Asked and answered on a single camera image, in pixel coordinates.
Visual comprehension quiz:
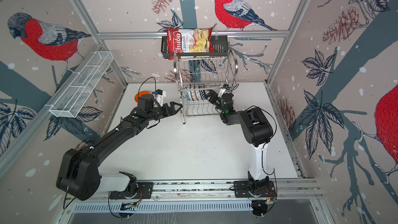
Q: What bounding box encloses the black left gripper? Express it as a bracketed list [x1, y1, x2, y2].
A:
[147, 101, 183, 121]

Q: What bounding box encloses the green patterned ceramic bowl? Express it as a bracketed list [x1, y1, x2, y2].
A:
[205, 90, 212, 99]

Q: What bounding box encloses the white brown patterned bowl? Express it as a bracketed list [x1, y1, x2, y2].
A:
[195, 90, 202, 101]

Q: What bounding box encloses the red patterned ceramic bowl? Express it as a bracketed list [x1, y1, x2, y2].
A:
[190, 90, 197, 101]

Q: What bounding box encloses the blue floral ceramic bowl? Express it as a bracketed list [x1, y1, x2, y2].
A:
[185, 91, 192, 101]

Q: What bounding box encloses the stainless steel dish rack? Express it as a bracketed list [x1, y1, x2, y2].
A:
[173, 50, 238, 124]

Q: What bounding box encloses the orange plastic bowl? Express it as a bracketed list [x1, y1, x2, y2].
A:
[134, 91, 151, 103]

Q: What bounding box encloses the blue geometric upturned bowl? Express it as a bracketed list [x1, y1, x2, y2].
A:
[200, 90, 206, 100]

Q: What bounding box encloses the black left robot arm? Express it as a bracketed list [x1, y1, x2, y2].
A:
[56, 94, 183, 201]

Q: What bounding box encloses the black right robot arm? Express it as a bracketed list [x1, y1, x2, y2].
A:
[205, 90, 276, 195]

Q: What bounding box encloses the red cassava chips bag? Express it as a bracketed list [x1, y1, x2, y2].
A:
[166, 28, 214, 60]

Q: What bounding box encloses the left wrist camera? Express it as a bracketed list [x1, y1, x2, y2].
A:
[153, 89, 166, 106]

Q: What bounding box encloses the black wall basket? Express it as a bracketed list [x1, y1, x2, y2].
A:
[161, 35, 229, 60]

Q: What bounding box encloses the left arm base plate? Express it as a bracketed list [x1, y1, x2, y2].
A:
[109, 181, 154, 200]

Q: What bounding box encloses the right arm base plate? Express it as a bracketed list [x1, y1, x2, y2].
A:
[232, 180, 277, 198]

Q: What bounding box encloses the white wire mesh shelf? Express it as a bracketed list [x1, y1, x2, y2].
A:
[49, 51, 114, 118]

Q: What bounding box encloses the aluminium mounting rail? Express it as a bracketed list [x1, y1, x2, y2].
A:
[87, 178, 323, 202]

